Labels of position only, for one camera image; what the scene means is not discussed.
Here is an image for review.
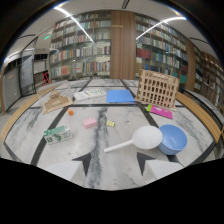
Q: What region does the blue plastic bowl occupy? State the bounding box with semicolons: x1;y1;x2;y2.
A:
157;124;188;156

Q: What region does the white plastic ladle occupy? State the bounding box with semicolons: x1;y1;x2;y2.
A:
103;125;164;154

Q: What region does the green white carton box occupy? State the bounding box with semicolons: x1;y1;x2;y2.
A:
43;124;74;146

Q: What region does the pink toy brick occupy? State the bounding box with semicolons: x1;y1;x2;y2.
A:
82;117;98;129

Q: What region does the magenta booklet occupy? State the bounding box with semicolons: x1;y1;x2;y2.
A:
145;104;174;120

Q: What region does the wooden bench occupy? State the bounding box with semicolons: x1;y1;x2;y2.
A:
0;84;63;144
175;90;222;144

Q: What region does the white printed book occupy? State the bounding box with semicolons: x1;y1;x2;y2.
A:
72;87;108;102

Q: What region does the wooden lattice crate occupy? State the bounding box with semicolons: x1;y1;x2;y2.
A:
134;69;181;112

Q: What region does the blue folder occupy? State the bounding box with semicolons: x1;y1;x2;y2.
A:
105;88;136;104

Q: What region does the red step stool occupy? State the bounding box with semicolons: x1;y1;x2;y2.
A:
41;71;51;86

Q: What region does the glass door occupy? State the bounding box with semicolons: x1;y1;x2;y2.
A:
19;48;37;97

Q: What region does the tall bookshelf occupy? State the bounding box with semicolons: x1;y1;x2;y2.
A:
48;10;112;82
134;13;189;92

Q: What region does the wooden wall column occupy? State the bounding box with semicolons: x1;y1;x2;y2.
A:
109;9;137;80

